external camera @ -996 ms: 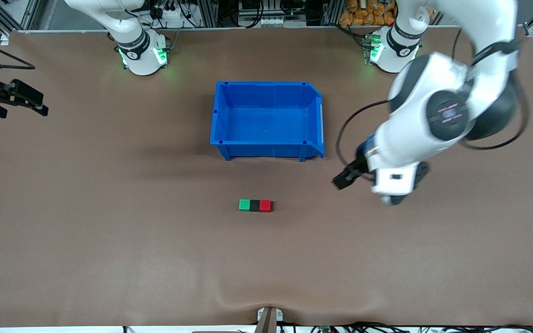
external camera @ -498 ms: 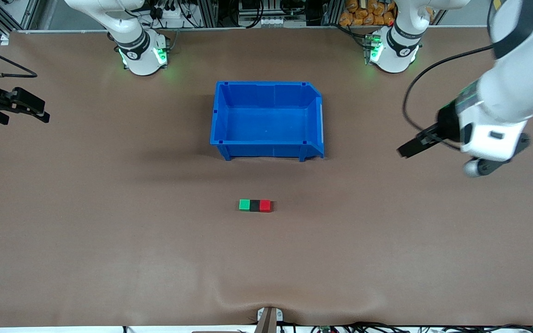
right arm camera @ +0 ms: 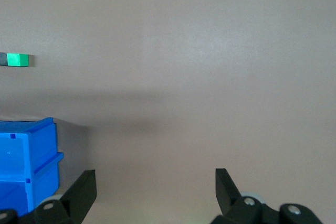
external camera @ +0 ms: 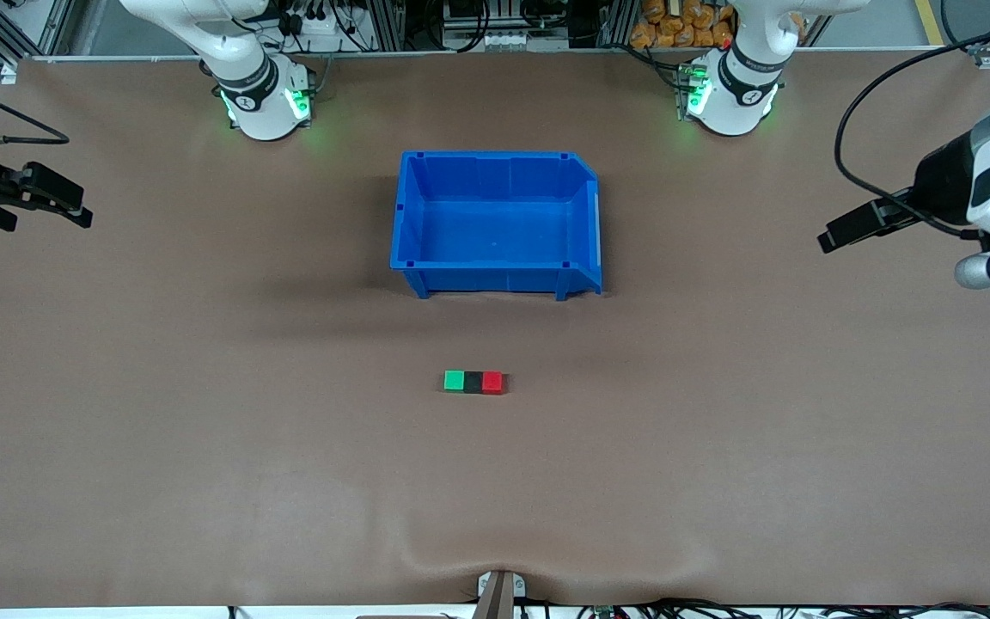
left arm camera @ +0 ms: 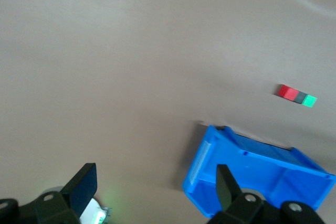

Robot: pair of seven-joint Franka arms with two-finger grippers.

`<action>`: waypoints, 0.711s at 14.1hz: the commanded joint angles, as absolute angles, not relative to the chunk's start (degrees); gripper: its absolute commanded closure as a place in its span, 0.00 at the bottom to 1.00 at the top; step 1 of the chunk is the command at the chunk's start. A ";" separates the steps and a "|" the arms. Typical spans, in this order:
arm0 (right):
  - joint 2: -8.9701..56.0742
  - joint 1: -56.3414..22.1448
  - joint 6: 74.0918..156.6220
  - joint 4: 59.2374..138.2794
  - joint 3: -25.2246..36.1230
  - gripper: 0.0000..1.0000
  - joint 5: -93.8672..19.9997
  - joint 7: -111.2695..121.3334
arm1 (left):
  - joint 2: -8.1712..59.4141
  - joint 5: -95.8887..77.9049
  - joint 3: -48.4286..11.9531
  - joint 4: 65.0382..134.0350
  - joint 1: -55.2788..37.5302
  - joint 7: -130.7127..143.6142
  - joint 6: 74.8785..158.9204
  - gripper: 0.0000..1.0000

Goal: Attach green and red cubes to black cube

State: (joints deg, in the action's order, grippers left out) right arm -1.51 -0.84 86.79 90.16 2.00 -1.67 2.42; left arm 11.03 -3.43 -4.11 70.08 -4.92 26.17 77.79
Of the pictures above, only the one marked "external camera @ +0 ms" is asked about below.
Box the blue plastic storage bin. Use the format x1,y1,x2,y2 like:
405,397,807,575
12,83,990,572
389,150,604,302

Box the brown table mat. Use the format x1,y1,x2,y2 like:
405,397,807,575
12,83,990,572
0,47,990,608

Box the black floor cables bundle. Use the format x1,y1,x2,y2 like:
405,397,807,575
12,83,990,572
577,598,990,619

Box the white power strip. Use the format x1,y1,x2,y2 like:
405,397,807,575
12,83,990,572
278,7,350,55

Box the orange snack packets pile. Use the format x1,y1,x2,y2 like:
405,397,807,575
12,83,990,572
630,0,738,50

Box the aluminium frame post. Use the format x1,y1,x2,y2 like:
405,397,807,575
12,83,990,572
364,0,406,52
598,0,639,48

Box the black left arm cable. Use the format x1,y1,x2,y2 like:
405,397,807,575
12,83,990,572
834,15,990,239

